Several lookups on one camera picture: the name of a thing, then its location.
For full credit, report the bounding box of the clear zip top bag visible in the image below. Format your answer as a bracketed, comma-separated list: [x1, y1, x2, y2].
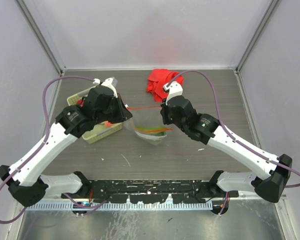
[124, 105, 173, 145]

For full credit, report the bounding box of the green leafy vegetable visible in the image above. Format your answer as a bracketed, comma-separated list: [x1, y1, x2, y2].
[134, 126, 167, 137]

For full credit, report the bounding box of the green plastic basket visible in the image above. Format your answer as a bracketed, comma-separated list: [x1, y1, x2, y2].
[66, 93, 123, 144]

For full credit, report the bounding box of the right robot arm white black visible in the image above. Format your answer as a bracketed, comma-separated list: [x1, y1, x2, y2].
[160, 95, 293, 203]

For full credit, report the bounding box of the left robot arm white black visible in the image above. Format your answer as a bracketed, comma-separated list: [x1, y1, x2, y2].
[0, 85, 133, 207]

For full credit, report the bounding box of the red strawberry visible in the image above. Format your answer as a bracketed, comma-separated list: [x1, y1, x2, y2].
[76, 98, 86, 108]

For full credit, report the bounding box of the red crumpled cloth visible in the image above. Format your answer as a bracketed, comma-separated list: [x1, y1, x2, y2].
[146, 68, 179, 103]

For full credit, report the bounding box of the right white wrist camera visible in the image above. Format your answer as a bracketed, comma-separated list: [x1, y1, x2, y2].
[163, 81, 183, 105]

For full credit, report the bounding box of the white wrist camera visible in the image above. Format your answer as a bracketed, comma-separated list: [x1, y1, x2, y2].
[163, 81, 183, 105]
[92, 77, 118, 92]

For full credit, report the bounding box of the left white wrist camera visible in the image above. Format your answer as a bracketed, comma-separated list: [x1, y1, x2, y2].
[92, 77, 118, 92]

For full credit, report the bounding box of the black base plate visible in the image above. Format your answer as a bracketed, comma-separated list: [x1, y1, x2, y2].
[69, 180, 226, 204]

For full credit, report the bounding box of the slotted cable duct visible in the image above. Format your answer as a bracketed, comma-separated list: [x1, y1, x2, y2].
[26, 200, 213, 212]

